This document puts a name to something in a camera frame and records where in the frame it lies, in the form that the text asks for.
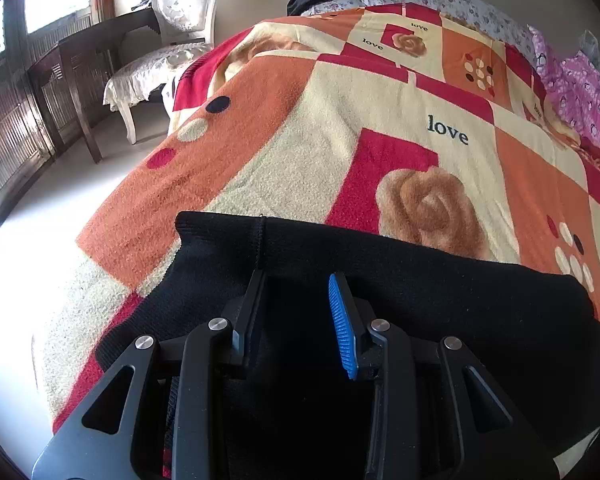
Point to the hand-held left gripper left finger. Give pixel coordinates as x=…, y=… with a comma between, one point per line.
x=250, y=320

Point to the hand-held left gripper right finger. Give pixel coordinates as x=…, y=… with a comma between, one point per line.
x=342, y=325

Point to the black pants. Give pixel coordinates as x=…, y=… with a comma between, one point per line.
x=455, y=300

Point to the rose printed blanket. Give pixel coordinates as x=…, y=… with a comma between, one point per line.
x=305, y=125

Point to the dark wooden cabinet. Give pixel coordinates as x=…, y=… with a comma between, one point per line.
x=5, y=150

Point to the white upholstered chair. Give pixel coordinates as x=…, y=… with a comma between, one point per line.
x=180, y=25

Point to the dark wooden desk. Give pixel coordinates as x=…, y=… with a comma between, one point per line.
x=80, y=60

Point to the pink penguin print quilt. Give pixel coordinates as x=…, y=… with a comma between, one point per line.
x=585, y=95

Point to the floral bed sheet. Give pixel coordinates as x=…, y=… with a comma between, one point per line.
x=480, y=10

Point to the clear plastic bag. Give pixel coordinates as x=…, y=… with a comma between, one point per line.
x=590, y=47

